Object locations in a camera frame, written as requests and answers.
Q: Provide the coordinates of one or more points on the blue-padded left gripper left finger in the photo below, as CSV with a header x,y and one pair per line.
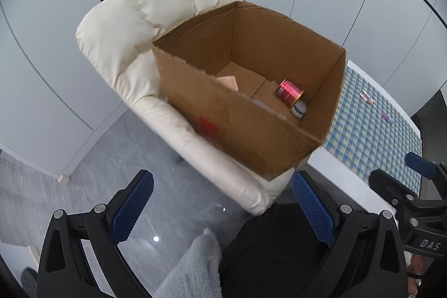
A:
x,y
64,270

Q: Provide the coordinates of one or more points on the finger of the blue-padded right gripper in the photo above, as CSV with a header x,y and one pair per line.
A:
x,y
420,165
392,191

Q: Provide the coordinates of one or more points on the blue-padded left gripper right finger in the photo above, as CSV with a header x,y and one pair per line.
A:
x,y
364,255

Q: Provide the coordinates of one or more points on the purple tube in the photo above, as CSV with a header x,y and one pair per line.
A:
x,y
387,118

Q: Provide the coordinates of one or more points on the small clear glass bottle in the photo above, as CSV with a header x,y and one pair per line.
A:
x,y
367,98

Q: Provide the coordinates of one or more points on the white round compact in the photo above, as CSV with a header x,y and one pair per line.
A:
x,y
299,109

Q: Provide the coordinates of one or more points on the red gold tin can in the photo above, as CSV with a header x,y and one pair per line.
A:
x,y
289,93

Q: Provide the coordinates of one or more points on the beige square carton box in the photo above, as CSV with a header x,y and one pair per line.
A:
x,y
228,81

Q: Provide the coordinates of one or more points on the frosted square plastic case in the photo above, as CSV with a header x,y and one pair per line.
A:
x,y
262,105

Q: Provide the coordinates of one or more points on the right hand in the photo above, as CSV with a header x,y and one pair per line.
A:
x,y
415,264

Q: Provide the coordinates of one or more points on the person legs in black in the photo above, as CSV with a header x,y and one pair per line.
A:
x,y
273,255

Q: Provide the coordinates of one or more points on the blue yellow checkered tablecloth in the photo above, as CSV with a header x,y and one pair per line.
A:
x,y
364,142

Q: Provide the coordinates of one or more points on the fluffy white robe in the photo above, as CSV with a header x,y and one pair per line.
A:
x,y
196,274

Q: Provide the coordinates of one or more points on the brown cardboard box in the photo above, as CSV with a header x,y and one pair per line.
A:
x,y
261,48

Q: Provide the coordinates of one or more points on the cream padded armchair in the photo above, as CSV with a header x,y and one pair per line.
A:
x,y
116,37

